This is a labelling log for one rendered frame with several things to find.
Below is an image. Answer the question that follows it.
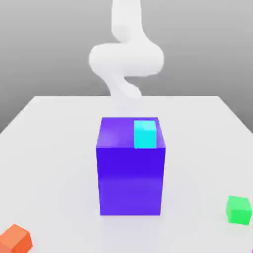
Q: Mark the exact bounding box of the small cyan cube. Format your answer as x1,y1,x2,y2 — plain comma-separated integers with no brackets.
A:
133,120,157,149

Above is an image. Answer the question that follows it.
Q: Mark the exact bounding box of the large purple box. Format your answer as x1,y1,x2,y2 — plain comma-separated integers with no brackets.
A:
95,117,166,216

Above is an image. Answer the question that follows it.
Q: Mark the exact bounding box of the small orange cube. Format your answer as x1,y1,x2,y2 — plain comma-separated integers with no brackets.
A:
0,223,33,253

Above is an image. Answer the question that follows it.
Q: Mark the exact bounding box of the small green cube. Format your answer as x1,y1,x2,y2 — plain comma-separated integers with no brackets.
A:
225,195,253,226

